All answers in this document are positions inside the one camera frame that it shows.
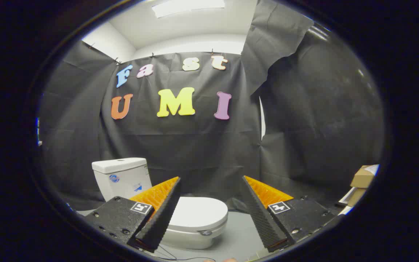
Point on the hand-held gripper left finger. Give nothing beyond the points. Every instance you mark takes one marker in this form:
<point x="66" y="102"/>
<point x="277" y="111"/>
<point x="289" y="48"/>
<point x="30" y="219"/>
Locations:
<point x="158" y="218"/>

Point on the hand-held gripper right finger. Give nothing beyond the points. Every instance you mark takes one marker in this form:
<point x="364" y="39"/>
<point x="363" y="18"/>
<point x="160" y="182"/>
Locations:
<point x="262" y="218"/>

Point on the white toilet lid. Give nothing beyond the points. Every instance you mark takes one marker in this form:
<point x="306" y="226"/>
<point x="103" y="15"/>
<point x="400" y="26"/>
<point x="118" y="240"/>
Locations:
<point x="198" y="213"/>

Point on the white toilet seat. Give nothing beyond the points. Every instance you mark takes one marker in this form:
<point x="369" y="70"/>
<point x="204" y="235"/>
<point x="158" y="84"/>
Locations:
<point x="219" y="226"/>

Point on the white toilet with tank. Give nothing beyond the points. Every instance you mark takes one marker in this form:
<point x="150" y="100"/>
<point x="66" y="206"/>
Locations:
<point x="122" y="178"/>

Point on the black backdrop cloth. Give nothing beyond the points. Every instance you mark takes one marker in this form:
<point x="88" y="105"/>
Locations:
<point x="195" y="145"/>

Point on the white round object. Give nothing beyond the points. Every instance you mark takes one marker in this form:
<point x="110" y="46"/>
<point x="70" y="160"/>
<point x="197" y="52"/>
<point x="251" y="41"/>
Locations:
<point x="346" y="210"/>

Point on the small cardboard box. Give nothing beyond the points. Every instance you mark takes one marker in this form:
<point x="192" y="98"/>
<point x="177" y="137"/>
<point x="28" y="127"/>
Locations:
<point x="356" y="196"/>

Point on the large cardboard box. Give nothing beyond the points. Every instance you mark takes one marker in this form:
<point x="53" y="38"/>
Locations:
<point x="362" y="178"/>

